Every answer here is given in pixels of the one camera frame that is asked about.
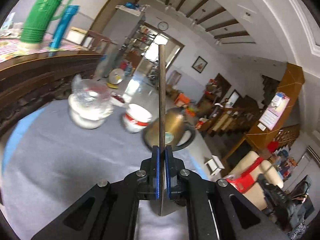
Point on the white chest freezer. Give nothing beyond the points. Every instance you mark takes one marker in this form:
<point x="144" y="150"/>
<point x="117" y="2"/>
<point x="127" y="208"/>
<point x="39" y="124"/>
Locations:
<point x="76" y="35"/>

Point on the grey table cloth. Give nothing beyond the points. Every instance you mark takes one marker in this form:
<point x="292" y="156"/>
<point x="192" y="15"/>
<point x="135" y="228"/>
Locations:
<point x="49" y="163"/>

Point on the white small stool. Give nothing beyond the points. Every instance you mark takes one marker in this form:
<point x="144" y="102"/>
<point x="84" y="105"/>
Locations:
<point x="215" y="165"/>

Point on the grey refrigerator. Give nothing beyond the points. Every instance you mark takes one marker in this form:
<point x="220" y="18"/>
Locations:
<point x="120" y="29"/>

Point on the gold electric kettle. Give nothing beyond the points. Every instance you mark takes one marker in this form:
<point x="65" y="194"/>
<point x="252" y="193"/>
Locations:
<point x="179" y="133"/>

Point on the red child chair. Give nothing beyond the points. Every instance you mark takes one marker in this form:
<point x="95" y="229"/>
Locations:
<point x="244" y="181"/>

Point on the blue thermos bottle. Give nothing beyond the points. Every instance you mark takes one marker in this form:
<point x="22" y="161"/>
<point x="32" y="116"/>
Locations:
<point x="61" y="28"/>

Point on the white plastic basin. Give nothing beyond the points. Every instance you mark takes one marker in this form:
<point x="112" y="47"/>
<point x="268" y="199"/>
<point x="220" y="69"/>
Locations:
<point x="86" y="117"/>

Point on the dark carved wooden bench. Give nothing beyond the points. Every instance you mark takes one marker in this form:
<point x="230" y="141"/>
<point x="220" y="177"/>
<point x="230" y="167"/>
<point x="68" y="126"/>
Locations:
<point x="29" y="82"/>

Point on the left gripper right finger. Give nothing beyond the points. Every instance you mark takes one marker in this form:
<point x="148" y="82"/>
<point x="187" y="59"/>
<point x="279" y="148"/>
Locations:
<point x="172" y="172"/>

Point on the white electric fan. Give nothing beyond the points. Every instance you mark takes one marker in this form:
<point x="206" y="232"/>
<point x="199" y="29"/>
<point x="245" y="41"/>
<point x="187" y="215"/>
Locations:
<point x="115" y="77"/>

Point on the white red stacked bowls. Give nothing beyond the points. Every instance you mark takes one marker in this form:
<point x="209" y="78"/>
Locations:
<point x="136" y="118"/>

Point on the wall calendar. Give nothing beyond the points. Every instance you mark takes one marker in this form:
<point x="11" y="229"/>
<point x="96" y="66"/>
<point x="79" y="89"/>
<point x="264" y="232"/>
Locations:
<point x="274" y="111"/>

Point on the clear plastic bag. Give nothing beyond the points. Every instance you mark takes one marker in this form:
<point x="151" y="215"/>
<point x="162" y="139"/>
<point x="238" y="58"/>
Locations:
<point x="90" y="93"/>

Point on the framed wall picture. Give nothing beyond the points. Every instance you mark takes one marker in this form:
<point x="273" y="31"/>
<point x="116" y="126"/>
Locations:
<point x="199" y="64"/>

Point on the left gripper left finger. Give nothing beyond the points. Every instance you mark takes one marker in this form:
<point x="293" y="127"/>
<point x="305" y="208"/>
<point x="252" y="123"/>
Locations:
<point x="149" y="190"/>

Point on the wooden chair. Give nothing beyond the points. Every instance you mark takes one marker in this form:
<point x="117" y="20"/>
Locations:
<point x="95" y="42"/>

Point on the wall clock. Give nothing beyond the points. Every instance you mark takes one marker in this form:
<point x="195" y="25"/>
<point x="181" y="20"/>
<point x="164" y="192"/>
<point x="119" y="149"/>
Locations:
<point x="163" y="26"/>

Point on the green thermos jug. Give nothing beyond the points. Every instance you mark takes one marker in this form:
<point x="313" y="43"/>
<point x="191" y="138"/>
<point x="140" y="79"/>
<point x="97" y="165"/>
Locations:
<point x="38" y="20"/>

